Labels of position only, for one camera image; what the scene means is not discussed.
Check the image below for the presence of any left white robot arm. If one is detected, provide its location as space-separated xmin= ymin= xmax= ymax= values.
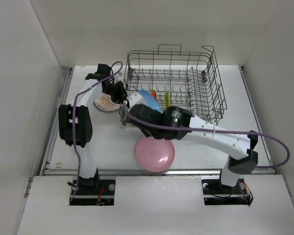
xmin=58 ymin=61 xmax=127 ymax=194

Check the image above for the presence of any pink plate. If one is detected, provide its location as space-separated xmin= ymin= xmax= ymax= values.
xmin=135 ymin=137 xmax=175 ymax=172

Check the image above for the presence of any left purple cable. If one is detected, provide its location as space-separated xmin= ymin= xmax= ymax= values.
xmin=68 ymin=61 xmax=124 ymax=204

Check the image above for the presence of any white plate brown floral pattern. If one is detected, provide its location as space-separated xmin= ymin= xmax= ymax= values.
xmin=93 ymin=93 xmax=120 ymax=113

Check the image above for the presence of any grey wire dish rack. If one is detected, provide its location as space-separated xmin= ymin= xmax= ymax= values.
xmin=123 ymin=44 xmax=227 ymax=124

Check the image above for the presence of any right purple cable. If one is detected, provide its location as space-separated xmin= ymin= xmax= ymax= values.
xmin=122 ymin=101 xmax=291 ymax=205

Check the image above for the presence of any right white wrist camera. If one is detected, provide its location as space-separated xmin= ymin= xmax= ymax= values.
xmin=123 ymin=92 xmax=146 ymax=109

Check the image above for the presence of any purple cable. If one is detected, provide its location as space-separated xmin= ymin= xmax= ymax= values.
xmin=68 ymin=61 xmax=124 ymax=204
xmin=122 ymin=101 xmax=291 ymax=205

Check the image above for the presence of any small green plate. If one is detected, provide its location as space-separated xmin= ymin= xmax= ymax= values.
xmin=165 ymin=91 xmax=171 ymax=108

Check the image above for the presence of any small orange plate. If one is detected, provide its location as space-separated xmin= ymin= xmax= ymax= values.
xmin=151 ymin=90 xmax=157 ymax=101

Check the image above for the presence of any blue plate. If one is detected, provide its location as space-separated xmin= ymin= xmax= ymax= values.
xmin=138 ymin=90 xmax=163 ymax=113

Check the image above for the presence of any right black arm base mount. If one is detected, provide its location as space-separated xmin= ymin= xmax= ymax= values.
xmin=201 ymin=178 xmax=254 ymax=206

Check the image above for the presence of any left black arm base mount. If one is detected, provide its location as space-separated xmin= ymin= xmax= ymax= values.
xmin=67 ymin=180 xmax=116 ymax=206

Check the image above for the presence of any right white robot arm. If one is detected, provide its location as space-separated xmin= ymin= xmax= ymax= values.
xmin=126 ymin=104 xmax=258 ymax=193

